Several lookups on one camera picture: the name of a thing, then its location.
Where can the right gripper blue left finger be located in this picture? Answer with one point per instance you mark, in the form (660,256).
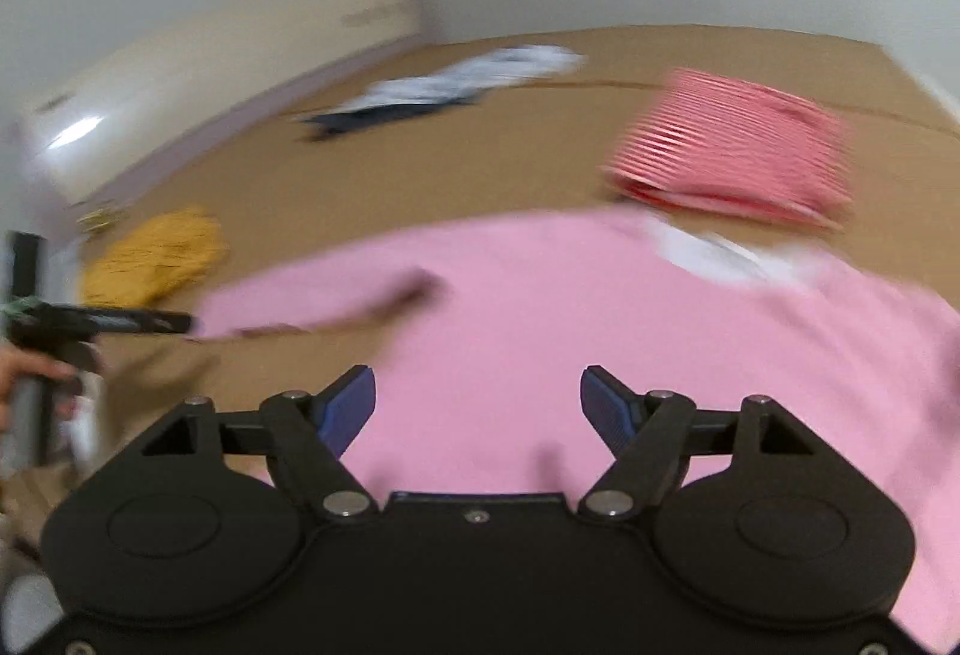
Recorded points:
(308,436)

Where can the yellow striped garment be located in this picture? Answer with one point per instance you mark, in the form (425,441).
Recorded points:
(162,256)

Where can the folded red striped garment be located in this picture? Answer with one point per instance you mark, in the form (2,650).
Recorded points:
(735,148)

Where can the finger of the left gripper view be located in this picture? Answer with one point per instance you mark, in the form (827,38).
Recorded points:
(140,322)

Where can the cream bed headboard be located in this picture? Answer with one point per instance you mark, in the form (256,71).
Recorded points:
(89,129)

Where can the gold foil package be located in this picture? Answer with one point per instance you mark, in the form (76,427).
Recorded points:
(98,220)

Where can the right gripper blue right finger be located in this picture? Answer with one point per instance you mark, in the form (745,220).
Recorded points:
(646,435)

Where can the pink sweatshirt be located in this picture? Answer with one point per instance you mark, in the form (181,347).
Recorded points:
(479,390)

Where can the white and navy garment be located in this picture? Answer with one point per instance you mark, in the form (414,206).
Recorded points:
(460,84)

